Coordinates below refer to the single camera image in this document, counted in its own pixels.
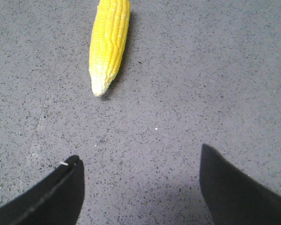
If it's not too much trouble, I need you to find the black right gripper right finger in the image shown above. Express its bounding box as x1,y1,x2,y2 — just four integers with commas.
200,144,281,225

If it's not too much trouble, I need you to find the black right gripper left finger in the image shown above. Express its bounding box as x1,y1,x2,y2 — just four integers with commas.
0,155,85,225

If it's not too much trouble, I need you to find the yellow corn cob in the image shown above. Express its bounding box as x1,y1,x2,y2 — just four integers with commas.
89,0,130,97

